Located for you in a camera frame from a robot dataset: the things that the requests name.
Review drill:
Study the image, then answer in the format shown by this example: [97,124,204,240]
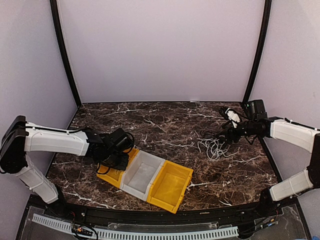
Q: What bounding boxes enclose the white translucent plastic bin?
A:
[119,150,166,202]

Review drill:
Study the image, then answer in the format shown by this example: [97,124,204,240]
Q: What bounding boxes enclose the left yellow plastic bin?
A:
[96,148,140,189]

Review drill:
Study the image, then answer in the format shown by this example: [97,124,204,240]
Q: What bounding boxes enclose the yellow plastic bin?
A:
[146,160,194,214]
[96,148,140,189]

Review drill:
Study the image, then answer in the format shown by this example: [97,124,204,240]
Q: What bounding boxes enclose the white cable tangle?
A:
[196,136,237,162]

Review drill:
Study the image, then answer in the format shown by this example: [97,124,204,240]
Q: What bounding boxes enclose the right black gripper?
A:
[215,119,257,145]

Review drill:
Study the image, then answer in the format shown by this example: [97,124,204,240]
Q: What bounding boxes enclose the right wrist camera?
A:
[219,106,242,129]

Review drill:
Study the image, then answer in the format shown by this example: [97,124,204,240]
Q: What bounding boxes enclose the white slotted cable duct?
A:
[31,213,239,240]

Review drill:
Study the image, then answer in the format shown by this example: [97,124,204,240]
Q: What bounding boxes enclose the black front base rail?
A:
[14,193,313,240]

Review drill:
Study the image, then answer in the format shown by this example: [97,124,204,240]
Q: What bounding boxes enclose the right black frame post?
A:
[242,0,273,103]

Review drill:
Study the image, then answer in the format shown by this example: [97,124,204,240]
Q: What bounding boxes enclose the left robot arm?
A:
[0,115,135,218]

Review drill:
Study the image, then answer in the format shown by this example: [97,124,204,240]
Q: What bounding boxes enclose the black frame post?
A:
[242,0,273,103]
[49,0,82,108]

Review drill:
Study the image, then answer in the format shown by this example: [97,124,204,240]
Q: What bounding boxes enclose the right yellow plastic bin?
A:
[146,160,194,214]

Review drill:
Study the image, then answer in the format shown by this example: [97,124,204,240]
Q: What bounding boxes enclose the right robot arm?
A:
[217,99,320,217]

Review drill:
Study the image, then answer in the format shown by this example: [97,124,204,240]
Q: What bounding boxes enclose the left black frame post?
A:
[49,0,82,108]

